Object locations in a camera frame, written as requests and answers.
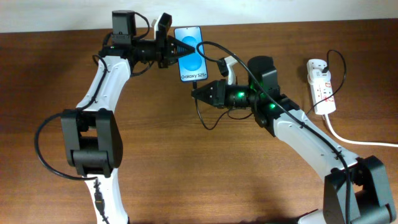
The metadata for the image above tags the blue screen smartphone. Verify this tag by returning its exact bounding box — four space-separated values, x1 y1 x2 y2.
174 27 208 83

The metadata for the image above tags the black USB charging cable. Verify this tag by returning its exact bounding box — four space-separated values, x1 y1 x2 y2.
192 49 348 131

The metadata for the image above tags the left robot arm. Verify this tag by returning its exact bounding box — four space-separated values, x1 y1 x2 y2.
61 10 195 223

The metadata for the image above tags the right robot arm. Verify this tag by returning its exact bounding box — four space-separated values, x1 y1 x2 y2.
192 56 397 224

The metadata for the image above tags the white USB charger plug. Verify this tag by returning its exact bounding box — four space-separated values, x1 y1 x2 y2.
307 69 331 85

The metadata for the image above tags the white power strip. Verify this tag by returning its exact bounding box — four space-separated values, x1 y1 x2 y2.
307 59 336 115

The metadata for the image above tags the white power strip cord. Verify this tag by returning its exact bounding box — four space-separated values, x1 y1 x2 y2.
323 113 398 148

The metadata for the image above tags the left black camera cable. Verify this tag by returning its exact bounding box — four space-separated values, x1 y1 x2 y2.
34 54 109 224

